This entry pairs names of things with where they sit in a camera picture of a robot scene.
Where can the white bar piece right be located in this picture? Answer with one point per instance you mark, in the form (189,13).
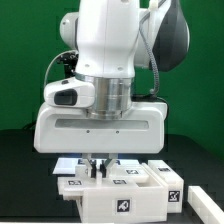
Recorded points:
(207,210)

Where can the white cabinet door panel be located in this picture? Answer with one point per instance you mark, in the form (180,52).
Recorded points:
(129,169)

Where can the white cabinet block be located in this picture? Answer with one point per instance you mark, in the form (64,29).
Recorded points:
(174,181)

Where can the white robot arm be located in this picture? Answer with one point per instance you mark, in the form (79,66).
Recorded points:
(93,111)

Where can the white cabinet box body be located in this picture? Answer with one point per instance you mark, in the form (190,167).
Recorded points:
(130,208)

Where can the black camera on stand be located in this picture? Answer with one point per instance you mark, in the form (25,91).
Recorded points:
(69,60)

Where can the white marker sheet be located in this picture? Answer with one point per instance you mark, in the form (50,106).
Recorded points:
(66,166)

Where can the white door panel front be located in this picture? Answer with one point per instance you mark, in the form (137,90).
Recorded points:
(81,186)

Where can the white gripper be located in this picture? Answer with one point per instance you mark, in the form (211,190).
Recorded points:
(69,130)

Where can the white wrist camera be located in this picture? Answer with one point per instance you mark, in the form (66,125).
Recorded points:
(70,93)

